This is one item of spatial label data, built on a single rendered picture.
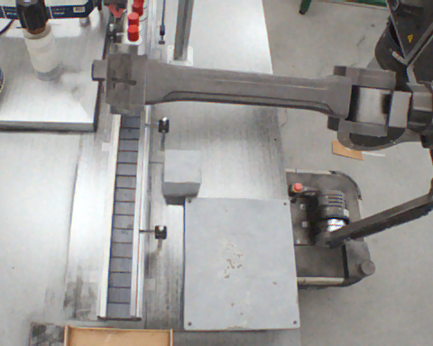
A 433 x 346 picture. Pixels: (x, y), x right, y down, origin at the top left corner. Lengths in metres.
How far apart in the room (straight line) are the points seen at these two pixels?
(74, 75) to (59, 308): 0.71
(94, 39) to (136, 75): 0.91
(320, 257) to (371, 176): 0.74
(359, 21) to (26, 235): 2.68
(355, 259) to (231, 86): 1.42
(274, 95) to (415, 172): 2.07
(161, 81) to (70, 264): 0.70
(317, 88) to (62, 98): 0.88
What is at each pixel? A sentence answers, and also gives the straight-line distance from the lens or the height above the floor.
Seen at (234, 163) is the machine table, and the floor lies 0.83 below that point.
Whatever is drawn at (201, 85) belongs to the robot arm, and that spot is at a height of 1.48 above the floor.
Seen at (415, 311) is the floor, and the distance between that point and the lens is 2.34.
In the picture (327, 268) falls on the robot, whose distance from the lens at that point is 1.89.
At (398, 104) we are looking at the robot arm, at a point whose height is 1.47.
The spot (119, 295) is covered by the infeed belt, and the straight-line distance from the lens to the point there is 1.07.
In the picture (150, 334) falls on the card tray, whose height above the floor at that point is 0.83.
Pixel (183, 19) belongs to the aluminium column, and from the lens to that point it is 1.34.
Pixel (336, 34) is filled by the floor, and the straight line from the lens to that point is 3.04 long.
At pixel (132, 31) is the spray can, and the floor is 1.08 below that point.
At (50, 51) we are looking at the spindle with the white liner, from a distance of 1.31.
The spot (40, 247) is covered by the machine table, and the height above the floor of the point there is 0.83.
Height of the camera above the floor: 1.93
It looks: 63 degrees down
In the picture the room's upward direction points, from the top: 9 degrees clockwise
